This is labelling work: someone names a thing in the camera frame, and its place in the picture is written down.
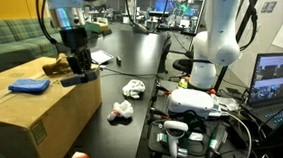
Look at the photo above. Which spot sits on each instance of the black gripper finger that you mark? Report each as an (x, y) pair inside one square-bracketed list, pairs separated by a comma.
[(87, 59), (74, 64)]

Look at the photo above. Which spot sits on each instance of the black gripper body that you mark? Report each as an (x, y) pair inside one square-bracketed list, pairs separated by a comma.
[(74, 38)]

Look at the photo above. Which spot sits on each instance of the brown plush moose toy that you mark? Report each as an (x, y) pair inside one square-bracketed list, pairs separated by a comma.
[(57, 66)]

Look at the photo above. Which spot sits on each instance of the blue sponge cloth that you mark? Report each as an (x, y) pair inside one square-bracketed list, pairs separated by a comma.
[(30, 85)]

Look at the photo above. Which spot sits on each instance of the plain white cloth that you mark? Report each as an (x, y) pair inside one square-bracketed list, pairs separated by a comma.
[(133, 88)]

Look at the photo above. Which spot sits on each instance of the white cloth with red patch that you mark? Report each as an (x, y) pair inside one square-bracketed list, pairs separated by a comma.
[(123, 109)]

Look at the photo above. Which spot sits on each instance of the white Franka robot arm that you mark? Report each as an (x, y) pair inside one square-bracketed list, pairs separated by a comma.
[(218, 33)]

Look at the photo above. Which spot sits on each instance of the large cardboard box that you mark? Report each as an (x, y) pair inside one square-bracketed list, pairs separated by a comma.
[(50, 108)]

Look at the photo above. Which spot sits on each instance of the white notebook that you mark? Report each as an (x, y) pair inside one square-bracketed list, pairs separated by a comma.
[(101, 56)]

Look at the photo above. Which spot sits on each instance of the small black block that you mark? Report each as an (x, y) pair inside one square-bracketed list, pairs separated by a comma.
[(118, 60)]

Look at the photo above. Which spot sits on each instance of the green plaid sofa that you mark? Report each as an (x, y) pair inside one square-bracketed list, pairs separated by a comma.
[(11, 38)]

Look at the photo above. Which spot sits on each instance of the blue background monitor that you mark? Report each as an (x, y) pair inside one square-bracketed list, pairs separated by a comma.
[(163, 4)]

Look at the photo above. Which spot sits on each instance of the black office chair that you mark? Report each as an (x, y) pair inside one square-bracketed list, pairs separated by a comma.
[(182, 65)]

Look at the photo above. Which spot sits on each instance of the yellow bottle with orange cap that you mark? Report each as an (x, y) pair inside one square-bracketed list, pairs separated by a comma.
[(183, 83)]

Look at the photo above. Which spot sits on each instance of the white VR headset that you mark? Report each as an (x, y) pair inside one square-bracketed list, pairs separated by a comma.
[(189, 100)]

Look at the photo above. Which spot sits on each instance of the white VR controller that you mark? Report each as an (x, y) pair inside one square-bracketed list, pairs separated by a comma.
[(175, 126)]

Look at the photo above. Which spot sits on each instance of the black stand pole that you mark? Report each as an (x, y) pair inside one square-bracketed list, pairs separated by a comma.
[(222, 78)]

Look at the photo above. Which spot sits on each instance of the black equipment tray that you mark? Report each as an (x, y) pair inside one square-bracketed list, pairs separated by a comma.
[(199, 148)]

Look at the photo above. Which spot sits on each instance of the open black laptop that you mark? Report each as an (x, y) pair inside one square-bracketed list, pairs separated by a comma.
[(275, 76)]

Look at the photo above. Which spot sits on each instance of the grey wall switch plate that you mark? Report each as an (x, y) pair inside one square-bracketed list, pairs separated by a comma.
[(268, 7)]

